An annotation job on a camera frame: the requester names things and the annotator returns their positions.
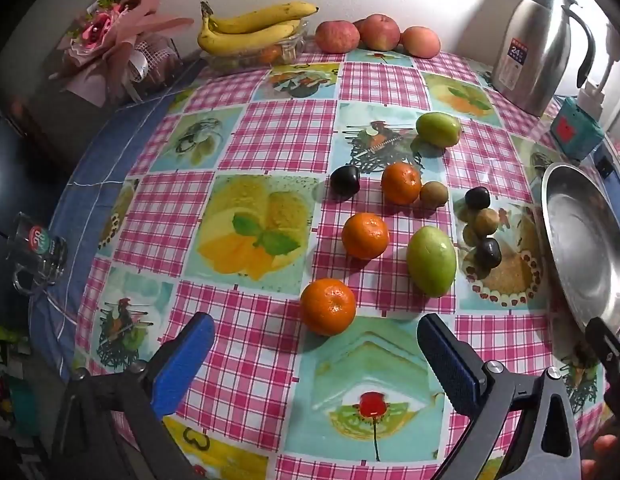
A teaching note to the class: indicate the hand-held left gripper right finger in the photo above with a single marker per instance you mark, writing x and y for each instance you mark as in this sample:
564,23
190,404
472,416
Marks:
447,360

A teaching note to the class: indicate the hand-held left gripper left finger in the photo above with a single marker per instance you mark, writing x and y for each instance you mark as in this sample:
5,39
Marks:
190,360

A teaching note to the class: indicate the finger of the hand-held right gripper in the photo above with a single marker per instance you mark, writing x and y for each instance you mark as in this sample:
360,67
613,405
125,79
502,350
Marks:
607,347

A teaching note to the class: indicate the large oval green jujube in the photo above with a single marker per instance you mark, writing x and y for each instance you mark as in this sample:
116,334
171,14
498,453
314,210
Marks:
431,260

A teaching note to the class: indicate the round metal plate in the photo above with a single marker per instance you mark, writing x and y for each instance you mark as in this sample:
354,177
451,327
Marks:
580,240

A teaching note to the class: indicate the dark purple plum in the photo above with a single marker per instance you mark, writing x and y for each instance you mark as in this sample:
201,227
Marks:
345,181
489,252
476,197

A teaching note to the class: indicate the orange mandarin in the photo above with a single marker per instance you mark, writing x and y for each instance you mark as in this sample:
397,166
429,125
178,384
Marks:
328,306
365,235
401,183

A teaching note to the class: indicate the round tan fruit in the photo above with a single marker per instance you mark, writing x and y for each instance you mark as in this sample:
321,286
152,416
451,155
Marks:
486,221

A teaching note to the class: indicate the brown kiwi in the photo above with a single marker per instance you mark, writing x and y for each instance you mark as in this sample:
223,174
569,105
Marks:
434,194

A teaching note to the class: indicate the round green jujube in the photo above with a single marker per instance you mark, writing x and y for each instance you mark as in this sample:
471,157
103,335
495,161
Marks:
437,129

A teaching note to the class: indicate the person's right hand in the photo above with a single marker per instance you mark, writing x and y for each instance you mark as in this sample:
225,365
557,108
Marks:
604,450

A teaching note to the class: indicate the clear glass mug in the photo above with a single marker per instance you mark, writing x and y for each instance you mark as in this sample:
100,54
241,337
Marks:
40,260

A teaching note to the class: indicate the small black box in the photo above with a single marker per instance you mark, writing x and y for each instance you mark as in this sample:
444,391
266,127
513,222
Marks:
602,164

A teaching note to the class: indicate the teal box with red label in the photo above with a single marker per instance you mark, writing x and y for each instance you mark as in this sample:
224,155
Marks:
572,130

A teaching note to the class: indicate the pink checkered printed tablecloth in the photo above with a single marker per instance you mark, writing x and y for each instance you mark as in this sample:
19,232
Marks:
270,145

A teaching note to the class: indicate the white power adapter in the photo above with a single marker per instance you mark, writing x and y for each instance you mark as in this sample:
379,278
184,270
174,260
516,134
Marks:
590,97

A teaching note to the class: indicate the stainless steel thermos jug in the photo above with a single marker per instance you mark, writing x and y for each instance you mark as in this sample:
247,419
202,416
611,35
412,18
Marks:
532,45

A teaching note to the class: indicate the small orange fruit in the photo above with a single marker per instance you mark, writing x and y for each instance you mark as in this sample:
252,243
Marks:
270,53

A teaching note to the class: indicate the red apple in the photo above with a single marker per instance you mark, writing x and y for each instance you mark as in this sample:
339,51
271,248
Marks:
337,36
420,41
380,31

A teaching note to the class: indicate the yellow banana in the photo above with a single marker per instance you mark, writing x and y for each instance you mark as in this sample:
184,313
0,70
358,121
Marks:
240,42
260,17

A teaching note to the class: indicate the clear plastic fruit container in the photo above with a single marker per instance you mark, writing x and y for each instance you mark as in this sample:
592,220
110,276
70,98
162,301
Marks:
287,50

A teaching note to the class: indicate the pink wrapped flower bouquet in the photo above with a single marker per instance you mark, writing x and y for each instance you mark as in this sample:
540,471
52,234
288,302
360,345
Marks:
97,27

